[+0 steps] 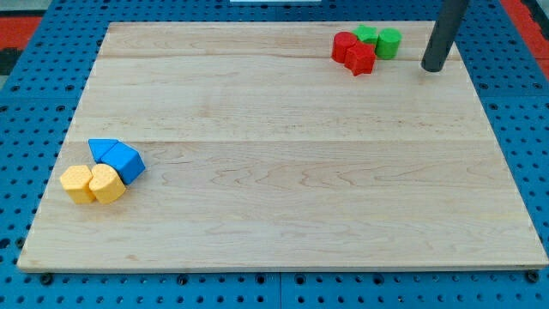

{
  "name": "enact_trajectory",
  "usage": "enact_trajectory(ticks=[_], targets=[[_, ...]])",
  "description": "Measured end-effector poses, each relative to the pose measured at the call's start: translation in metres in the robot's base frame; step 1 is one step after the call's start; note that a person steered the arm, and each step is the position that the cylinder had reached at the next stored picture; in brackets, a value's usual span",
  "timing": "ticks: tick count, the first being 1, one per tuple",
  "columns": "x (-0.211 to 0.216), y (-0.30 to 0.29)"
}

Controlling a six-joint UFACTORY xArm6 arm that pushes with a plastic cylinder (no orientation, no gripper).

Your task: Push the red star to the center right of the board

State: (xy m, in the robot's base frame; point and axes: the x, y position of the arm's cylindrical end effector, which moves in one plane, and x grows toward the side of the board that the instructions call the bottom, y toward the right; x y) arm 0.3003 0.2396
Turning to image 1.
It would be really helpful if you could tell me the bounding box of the blue pentagon block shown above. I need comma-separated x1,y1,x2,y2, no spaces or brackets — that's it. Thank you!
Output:
100,142,145,185

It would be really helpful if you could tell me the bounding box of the yellow hexagon block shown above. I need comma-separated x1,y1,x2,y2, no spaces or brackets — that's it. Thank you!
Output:
59,165,95,204

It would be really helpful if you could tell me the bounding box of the yellow heart block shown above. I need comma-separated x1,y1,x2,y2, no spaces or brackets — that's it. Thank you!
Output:
89,164,126,204

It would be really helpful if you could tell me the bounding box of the red cylinder block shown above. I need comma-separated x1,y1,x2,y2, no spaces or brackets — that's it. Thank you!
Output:
331,32,358,64

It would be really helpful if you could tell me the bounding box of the red star block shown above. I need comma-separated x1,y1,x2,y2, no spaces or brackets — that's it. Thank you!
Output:
344,41,377,76

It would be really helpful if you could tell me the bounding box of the green cylinder block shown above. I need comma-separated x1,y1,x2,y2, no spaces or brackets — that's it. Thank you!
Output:
375,27,402,59

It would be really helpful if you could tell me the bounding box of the green star block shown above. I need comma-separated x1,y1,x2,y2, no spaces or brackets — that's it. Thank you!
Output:
352,24,378,45

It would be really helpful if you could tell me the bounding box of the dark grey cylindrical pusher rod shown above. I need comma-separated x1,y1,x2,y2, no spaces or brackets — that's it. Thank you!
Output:
420,0,469,72

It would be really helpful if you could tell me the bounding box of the blue triangle block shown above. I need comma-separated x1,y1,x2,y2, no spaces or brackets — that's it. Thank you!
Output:
87,138,118,163

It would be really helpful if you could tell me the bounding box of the wooden board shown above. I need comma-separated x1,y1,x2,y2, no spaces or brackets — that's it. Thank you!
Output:
18,21,548,273

